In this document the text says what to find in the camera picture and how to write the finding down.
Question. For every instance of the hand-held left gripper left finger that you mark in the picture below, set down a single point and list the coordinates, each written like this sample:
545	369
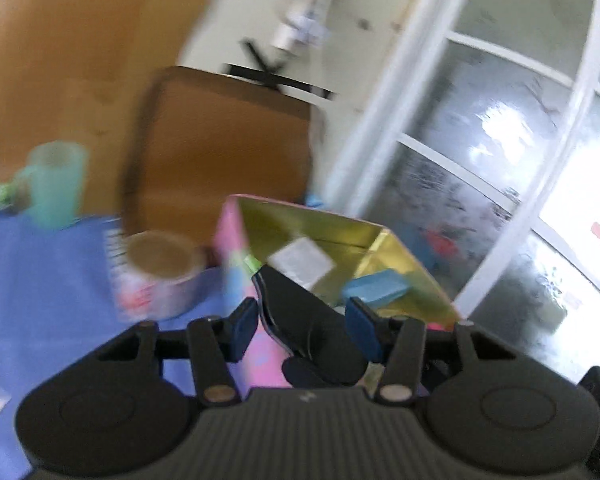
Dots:
240	332

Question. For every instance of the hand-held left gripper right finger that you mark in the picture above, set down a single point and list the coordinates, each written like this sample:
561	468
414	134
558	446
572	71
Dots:
362	332

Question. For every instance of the blue sponge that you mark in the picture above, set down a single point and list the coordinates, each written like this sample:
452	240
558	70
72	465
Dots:
377	285

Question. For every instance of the pink box gold inside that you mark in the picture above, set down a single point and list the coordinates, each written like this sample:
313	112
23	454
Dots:
380	247

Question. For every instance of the white packet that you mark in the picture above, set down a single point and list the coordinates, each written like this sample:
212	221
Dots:
302	260

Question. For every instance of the tin can red label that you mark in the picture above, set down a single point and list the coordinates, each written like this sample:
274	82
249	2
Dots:
155	280

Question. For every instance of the blue printed tablecloth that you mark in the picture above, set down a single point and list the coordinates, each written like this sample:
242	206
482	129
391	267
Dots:
55	290

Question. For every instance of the white framed window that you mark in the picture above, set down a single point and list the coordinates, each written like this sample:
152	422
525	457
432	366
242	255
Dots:
480	160

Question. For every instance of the teal plastic cup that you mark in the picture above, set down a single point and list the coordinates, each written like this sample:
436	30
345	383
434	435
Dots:
55	185

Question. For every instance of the black tape cross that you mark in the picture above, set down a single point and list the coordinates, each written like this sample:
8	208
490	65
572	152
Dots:
275	77

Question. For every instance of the wooden board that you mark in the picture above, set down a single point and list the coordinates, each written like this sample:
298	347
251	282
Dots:
80	50

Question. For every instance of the white wall power strip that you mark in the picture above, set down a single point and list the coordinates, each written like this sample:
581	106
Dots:
302	10

